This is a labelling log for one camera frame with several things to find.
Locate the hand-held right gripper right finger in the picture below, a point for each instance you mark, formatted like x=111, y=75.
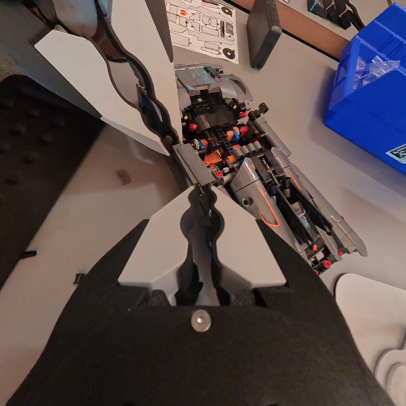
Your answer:
x=250, y=257

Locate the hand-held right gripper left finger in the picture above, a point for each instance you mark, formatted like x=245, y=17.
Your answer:
x=152, y=253

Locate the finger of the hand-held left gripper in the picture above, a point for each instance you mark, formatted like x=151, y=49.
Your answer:
x=146, y=47
x=88, y=82

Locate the grey toy brick car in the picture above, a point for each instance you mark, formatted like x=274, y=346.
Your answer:
x=250, y=180

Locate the white sticker sheet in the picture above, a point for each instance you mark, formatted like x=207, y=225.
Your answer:
x=203, y=35

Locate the small grey brick plate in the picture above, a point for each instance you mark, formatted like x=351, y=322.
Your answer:
x=123, y=177

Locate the black dimpled mat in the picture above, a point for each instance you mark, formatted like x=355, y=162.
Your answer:
x=38, y=158

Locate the dark grey power bank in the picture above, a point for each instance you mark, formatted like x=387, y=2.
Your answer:
x=263, y=35

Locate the white lamp base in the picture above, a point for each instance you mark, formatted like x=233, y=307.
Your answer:
x=371, y=317

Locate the small black device box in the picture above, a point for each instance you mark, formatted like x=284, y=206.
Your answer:
x=339, y=14
x=317, y=8

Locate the blue plastic storage bin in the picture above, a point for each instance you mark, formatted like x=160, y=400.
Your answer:
x=374, y=120

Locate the clear plastic bag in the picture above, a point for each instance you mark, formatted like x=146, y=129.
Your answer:
x=377, y=68

